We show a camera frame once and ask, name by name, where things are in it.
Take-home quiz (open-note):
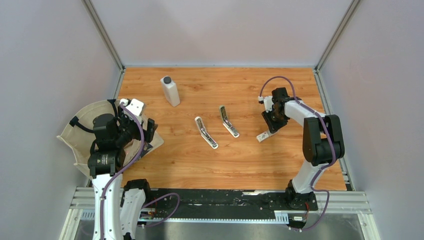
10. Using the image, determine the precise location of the grey staple box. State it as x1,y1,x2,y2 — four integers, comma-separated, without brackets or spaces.
256,130,274,143

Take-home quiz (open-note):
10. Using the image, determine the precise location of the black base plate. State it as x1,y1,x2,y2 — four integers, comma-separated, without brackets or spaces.
138,188,319,226

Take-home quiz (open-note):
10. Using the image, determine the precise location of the aluminium frame rail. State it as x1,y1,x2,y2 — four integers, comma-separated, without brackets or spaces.
81,0,125,72

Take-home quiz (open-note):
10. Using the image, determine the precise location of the white bottle black cap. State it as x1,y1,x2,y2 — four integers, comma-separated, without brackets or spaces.
160,76,181,107

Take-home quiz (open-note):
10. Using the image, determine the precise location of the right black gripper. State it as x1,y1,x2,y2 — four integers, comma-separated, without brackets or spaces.
261,106,288,134

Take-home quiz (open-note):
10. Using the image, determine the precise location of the beige canvas tote bag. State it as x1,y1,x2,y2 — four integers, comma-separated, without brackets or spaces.
57,100,164,180

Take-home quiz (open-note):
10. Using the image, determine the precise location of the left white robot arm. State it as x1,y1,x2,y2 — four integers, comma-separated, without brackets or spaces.
87,113,153,240

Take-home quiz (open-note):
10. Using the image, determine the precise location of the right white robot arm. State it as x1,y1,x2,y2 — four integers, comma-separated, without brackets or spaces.
256,87,345,210

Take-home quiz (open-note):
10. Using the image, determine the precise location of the grey slotted cable duct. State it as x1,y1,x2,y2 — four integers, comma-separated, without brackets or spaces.
139,211,290,224

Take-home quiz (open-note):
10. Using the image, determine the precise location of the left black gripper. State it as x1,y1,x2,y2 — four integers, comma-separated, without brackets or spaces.
114,104,158,146

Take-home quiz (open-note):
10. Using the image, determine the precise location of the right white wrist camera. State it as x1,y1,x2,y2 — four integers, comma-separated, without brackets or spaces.
257,95,274,113

